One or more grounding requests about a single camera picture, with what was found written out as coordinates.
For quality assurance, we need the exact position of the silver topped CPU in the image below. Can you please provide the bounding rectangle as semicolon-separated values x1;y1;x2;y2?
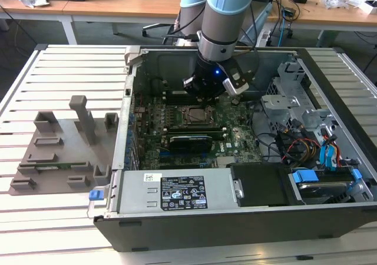
188;108;207;122

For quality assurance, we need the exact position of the office chair base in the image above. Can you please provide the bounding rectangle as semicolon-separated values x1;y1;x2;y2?
142;23;180;46

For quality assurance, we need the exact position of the black graphics card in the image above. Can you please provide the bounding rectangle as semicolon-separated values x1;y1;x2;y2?
167;134;213;154

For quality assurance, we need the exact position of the green motherboard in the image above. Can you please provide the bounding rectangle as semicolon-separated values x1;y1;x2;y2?
131;92;263;171

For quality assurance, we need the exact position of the white power strip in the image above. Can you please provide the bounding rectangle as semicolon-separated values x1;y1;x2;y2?
254;29;272;47

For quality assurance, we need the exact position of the silver metal drive cage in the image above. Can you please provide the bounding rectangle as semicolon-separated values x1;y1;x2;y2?
260;60;339;136

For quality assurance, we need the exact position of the wooden desk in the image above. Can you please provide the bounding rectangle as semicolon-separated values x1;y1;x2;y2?
63;0;182;36
266;0;377;47
0;0;78;45

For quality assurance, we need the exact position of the grey power supply unit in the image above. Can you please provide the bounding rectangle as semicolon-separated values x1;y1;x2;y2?
107;170;233;218

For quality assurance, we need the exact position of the black open PC case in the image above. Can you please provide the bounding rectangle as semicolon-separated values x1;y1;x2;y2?
88;45;377;253

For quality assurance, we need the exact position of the grey parts rack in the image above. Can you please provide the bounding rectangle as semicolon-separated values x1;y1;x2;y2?
8;95;120;196

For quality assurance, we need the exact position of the hard disk in blue carrier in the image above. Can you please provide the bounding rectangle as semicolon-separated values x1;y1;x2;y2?
290;168;365;206

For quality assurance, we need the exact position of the blue plastic release latch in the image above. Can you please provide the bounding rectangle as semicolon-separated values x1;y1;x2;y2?
88;190;104;203

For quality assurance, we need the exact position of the green RAM stick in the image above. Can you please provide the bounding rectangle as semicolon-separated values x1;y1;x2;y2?
20;162;89;171

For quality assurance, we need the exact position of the small white box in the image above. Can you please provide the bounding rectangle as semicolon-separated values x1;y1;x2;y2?
362;0;377;15

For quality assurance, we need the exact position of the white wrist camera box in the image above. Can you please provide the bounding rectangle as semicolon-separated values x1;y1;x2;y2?
222;60;250;97

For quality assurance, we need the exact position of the black looped cable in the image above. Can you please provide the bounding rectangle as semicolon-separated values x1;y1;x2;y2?
250;100;283;163

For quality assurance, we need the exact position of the red yellow wire bundle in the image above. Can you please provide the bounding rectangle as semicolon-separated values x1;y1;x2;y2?
276;123;322;165

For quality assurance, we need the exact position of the blue flat data cable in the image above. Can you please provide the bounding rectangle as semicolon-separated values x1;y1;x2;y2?
319;125;339;171

